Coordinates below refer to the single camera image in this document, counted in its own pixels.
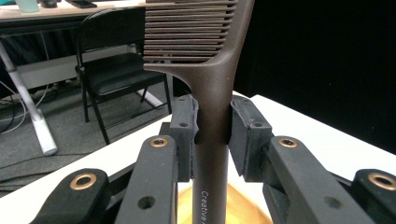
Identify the pale green cup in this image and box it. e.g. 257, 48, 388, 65
14, 0, 41, 14

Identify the black folding chair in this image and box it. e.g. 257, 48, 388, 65
74, 7, 174, 146

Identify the white table mat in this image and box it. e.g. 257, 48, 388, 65
0, 91, 396, 224

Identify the black computer mouse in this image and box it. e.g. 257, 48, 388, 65
39, 0, 59, 9

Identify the black phone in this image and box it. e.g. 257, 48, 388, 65
64, 0, 98, 9

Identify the floor cable bundle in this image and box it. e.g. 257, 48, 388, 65
0, 78, 51, 135

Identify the beige square cup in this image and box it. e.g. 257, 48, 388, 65
177, 182, 274, 224

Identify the dark brown comb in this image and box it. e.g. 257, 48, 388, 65
142, 0, 256, 224

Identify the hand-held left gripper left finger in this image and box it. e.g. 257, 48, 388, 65
115, 94, 200, 224

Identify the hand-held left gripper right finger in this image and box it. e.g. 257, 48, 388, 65
229, 94, 375, 224

